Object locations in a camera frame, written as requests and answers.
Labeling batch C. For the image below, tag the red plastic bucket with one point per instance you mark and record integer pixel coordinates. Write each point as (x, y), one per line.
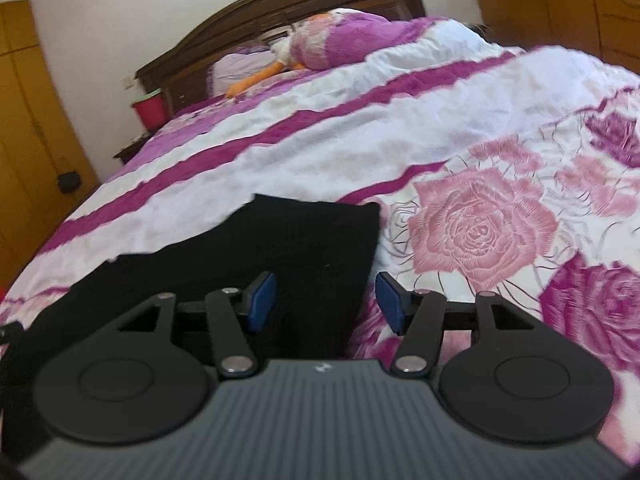
(150, 110)

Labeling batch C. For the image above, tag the light purple pillow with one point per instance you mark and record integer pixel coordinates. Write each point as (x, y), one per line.
(235, 67)

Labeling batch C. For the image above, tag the black knit garment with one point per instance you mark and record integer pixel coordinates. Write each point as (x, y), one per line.
(300, 240)

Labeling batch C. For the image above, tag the white wall socket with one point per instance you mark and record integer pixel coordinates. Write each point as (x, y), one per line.
(128, 83)

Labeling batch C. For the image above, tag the purple floral fleece blanket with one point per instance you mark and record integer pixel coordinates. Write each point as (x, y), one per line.
(350, 40)

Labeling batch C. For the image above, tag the dark wooden headboard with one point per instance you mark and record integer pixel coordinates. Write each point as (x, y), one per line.
(240, 15)

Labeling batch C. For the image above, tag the brown wooden wardrobe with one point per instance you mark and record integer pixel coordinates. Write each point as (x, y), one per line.
(25, 135)

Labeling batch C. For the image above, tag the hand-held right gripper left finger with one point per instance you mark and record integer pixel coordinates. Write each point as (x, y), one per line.
(261, 305)

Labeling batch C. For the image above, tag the white orange plush duck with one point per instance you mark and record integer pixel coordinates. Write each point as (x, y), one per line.
(250, 80)

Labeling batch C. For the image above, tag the brown wooden dresser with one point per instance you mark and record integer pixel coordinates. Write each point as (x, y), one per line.
(565, 15)

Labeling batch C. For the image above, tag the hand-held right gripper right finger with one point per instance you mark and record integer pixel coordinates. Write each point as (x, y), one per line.
(391, 305)

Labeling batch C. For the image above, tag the pink purple floral bedspread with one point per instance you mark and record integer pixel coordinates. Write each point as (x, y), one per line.
(400, 125)

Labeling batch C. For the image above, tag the dark wooden nightstand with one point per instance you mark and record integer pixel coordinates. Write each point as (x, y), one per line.
(131, 147)

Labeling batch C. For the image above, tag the small black bag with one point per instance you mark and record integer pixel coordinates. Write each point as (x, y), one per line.
(69, 183)

